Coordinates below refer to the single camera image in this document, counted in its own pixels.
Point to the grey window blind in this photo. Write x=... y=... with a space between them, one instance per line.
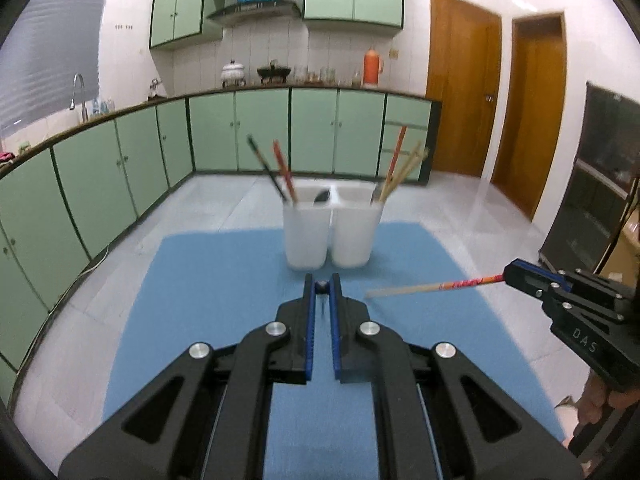
x=55 y=45

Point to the person's right hand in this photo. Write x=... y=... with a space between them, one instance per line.
x=597 y=400

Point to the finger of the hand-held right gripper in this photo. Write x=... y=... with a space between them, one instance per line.
x=522 y=280
x=545 y=274

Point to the bottles beside sink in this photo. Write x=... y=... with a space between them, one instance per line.
x=102 y=107

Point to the white lidded pot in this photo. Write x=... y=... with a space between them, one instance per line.
x=233 y=71

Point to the row of glass jars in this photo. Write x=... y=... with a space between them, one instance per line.
x=320 y=77

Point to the row of wall hooks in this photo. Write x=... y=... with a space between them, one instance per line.
x=123 y=26

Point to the metal range hood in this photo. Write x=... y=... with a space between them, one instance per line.
x=255 y=10

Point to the metal kettle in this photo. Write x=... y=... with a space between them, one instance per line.
x=156 y=89

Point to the blue tablecloth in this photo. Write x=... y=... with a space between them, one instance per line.
x=200 y=285

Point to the plain bamboo chopstick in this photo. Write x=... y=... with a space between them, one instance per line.
x=405 y=167
x=415 y=165

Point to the green lower kitchen cabinets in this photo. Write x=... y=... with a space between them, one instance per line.
x=100 y=175

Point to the black cooking pot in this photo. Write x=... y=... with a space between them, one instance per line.
x=273 y=72

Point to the black spoon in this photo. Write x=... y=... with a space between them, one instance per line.
x=322 y=195

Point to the black chopstick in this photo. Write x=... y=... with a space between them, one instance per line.
x=262 y=160

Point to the metal sink faucet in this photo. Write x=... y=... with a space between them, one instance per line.
x=76 y=80

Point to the black cabinet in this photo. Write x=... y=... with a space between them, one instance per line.
x=595 y=185

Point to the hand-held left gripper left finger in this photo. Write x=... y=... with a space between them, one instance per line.
x=311 y=330

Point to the orange thermos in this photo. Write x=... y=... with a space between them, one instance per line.
x=372 y=67

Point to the white double utensil holder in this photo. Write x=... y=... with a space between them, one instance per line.
x=305 y=235

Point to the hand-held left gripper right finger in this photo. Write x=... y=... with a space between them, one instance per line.
x=335 y=330

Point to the wooden door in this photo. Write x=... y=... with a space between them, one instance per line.
x=537 y=110
x=462 y=90

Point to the red patterned chopstick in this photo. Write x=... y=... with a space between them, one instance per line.
x=450 y=286
x=395 y=160
x=284 y=170

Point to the small red object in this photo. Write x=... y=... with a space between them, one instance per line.
x=5 y=156

